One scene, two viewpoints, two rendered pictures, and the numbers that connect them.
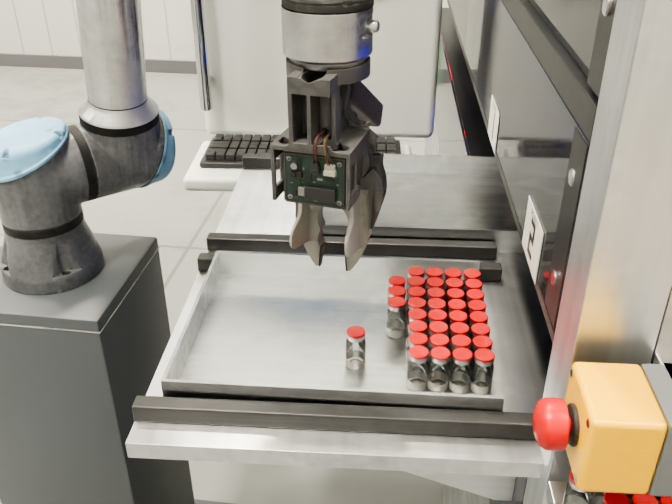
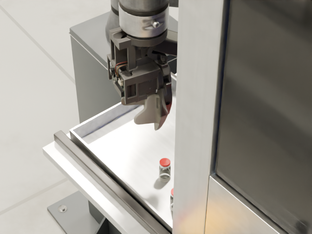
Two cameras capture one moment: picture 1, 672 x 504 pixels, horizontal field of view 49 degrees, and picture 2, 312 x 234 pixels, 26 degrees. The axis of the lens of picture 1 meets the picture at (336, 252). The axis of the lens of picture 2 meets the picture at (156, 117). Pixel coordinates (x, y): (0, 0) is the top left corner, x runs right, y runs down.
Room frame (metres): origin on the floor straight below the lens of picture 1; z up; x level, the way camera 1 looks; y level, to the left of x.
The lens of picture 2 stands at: (0.04, -0.61, 1.84)
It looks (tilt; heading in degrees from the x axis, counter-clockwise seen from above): 44 degrees down; 46
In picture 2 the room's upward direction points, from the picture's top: straight up
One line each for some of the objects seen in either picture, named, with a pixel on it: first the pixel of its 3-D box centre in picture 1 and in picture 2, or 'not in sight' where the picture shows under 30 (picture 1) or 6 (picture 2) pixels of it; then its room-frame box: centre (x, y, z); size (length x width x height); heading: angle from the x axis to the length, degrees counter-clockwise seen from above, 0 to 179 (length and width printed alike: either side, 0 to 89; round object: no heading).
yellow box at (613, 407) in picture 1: (618, 426); not in sight; (0.42, -0.22, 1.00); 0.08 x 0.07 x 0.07; 86
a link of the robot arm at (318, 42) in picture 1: (331, 33); (145, 16); (0.61, 0.00, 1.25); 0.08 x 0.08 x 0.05
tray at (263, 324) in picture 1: (339, 326); (177, 153); (0.68, 0.00, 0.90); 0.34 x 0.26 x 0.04; 86
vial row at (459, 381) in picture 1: (456, 325); not in sight; (0.67, -0.14, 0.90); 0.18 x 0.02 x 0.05; 176
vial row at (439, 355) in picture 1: (435, 325); not in sight; (0.68, -0.11, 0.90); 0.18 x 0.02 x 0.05; 176
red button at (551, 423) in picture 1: (559, 424); not in sight; (0.42, -0.17, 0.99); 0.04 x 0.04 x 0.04; 86
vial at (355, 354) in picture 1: (355, 349); (165, 170); (0.63, -0.02, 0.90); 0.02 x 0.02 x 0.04
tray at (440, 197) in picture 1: (426, 198); not in sight; (1.02, -0.14, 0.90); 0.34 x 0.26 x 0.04; 86
